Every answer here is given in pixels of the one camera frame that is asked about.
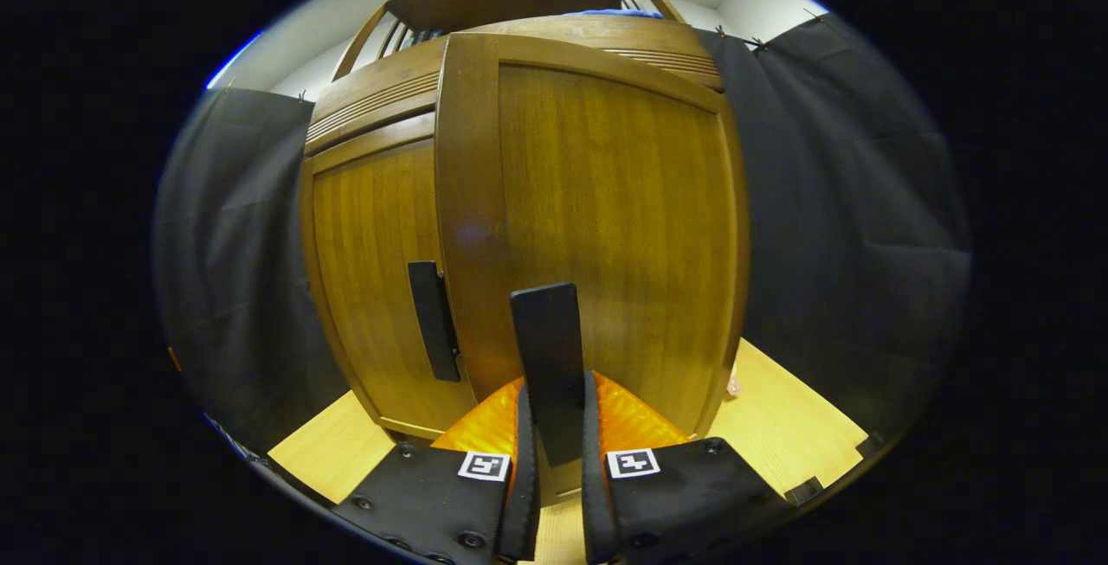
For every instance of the black table clamp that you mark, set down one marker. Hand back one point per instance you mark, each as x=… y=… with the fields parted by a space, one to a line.
x=804 y=491
x=870 y=445

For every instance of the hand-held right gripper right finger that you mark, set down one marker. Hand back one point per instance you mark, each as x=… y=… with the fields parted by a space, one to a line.
x=597 y=504

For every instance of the black backdrop cloth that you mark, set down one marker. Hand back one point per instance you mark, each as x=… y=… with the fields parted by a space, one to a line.
x=866 y=245

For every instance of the blue folded towel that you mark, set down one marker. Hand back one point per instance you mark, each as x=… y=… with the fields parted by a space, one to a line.
x=615 y=13

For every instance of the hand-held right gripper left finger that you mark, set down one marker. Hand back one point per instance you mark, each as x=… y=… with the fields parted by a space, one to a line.
x=522 y=504

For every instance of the yellow plush toy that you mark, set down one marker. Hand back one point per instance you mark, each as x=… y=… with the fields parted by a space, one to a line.
x=733 y=387

